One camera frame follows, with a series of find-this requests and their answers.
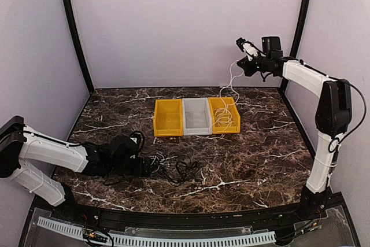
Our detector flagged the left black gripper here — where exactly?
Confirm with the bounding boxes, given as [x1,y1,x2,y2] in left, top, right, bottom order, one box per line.
[108,157,155,178]

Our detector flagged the black cable tangle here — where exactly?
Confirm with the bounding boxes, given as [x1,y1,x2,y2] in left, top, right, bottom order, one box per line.
[103,148,203,187]

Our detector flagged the yellow bin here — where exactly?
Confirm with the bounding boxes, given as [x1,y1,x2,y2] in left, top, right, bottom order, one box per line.
[153,99,184,137]
[208,97,241,134]

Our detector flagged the yellow bin front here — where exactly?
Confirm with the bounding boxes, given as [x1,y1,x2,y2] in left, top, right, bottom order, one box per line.
[208,97,241,134]

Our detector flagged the white translucent bin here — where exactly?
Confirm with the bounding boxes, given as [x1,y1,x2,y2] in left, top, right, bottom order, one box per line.
[182,98,213,136]

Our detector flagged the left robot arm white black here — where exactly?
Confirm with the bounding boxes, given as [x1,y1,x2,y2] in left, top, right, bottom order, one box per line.
[1,116,154,222]

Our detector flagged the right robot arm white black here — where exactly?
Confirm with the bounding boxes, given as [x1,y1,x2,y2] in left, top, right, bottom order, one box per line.
[236,36,355,194]

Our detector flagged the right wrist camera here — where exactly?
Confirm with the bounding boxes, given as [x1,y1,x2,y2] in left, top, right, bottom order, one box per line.
[236,38,264,58]

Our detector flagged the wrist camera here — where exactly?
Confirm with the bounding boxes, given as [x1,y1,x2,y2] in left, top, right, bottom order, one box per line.
[236,38,264,58]
[129,131,145,155]

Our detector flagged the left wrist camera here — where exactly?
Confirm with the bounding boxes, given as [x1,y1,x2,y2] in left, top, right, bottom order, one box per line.
[129,131,145,155]

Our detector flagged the small circuit board wires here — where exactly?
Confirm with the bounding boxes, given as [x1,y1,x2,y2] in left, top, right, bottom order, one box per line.
[82,223,116,247]

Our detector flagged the right black frame post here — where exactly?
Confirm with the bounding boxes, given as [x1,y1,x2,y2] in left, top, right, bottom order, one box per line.
[279,0,315,90]

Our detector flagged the black frame post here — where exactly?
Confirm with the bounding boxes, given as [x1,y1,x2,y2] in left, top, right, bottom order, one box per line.
[279,0,315,90]
[62,0,95,94]

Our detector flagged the white slotted cable duct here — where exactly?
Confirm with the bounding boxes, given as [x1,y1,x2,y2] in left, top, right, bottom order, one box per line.
[37,217,276,247]

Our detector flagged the black front rail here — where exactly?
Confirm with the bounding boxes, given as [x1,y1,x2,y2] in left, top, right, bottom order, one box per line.
[53,203,327,231]

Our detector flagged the left black frame post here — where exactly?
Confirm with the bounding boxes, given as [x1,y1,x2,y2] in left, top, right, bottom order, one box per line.
[62,0,95,94]

